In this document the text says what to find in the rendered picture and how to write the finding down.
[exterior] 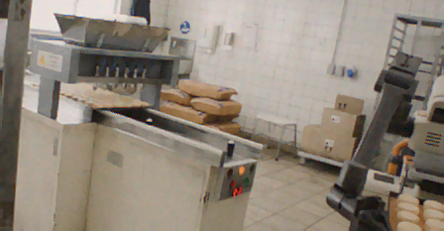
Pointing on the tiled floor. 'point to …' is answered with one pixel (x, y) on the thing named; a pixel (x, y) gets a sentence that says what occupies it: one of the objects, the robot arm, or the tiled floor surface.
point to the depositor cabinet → (54, 171)
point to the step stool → (277, 133)
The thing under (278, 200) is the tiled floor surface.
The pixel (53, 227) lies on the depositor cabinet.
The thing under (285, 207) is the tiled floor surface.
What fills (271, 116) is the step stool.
